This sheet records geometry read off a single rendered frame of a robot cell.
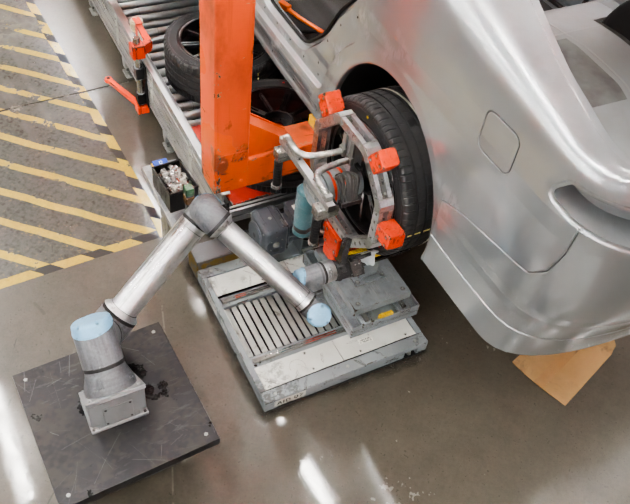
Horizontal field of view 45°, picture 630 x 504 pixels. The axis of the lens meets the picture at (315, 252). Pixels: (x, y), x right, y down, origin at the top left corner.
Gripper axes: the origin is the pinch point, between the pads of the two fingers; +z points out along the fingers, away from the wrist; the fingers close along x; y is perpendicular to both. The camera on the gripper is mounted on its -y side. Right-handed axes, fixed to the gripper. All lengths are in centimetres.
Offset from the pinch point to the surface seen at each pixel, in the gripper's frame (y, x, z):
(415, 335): 49, -30, 25
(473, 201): -16, 64, 8
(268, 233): -14, -48, -26
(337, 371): 51, -28, -18
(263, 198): -29, -81, -13
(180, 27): -131, -149, -11
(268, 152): -49, -43, -18
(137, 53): -120, -143, -40
